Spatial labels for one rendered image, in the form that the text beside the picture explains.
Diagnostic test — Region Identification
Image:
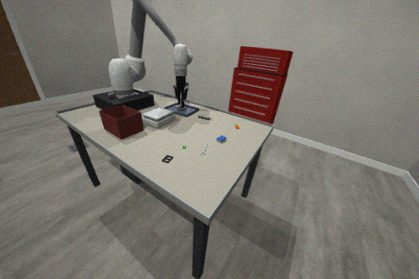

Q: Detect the red open box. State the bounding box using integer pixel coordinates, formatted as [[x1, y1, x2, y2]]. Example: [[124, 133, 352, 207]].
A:
[[99, 105, 143, 140]]

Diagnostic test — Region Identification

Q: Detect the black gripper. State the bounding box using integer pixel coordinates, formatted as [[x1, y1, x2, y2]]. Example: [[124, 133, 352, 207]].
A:
[[174, 76, 189, 107]]

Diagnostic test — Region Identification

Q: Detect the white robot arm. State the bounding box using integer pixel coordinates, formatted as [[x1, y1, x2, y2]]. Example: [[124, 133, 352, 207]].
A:
[[109, 0, 193, 100]]

